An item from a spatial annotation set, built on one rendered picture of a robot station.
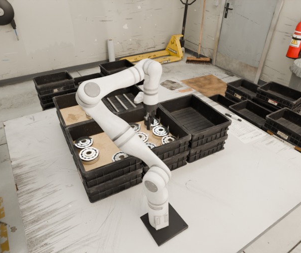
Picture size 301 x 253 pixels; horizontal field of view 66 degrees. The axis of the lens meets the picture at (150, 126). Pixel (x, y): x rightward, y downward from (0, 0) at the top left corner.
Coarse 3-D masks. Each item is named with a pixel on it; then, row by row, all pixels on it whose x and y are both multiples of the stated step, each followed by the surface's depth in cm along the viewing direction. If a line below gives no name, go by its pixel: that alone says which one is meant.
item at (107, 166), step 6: (90, 120) 137; (72, 126) 132; (66, 132) 128; (72, 144) 119; (78, 156) 112; (132, 156) 113; (78, 162) 109; (114, 162) 109; (120, 162) 110; (126, 162) 112; (84, 168) 106; (96, 168) 106; (102, 168) 106; (108, 168) 108; (84, 174) 104; (90, 174) 105
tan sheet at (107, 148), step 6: (96, 138) 139; (102, 138) 139; (108, 138) 140; (96, 144) 135; (102, 144) 135; (108, 144) 135; (114, 144) 135; (102, 150) 131; (108, 150) 131; (114, 150) 131; (102, 156) 127; (108, 156) 127; (96, 162) 123; (102, 162) 123; (108, 162) 123; (90, 168) 119
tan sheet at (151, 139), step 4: (140, 124) 151; (160, 124) 152; (140, 128) 148; (144, 128) 148; (144, 132) 145; (148, 132) 145; (148, 136) 142; (152, 136) 142; (148, 140) 138; (152, 140) 138; (156, 140) 138; (160, 140) 139; (156, 144) 136; (160, 144) 136
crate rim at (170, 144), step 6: (138, 108) 148; (162, 108) 149; (168, 114) 143; (174, 120) 138; (180, 126) 133; (186, 132) 129; (180, 138) 124; (186, 138) 125; (168, 144) 120; (174, 144) 122; (156, 150) 118
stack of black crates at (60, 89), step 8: (56, 72) 277; (64, 72) 281; (40, 80) 270; (48, 80) 275; (56, 80) 280; (64, 80) 283; (72, 80) 261; (40, 88) 247; (48, 88) 253; (56, 88) 257; (64, 88) 262; (72, 88) 266; (40, 96) 252; (48, 96) 256; (48, 104) 261
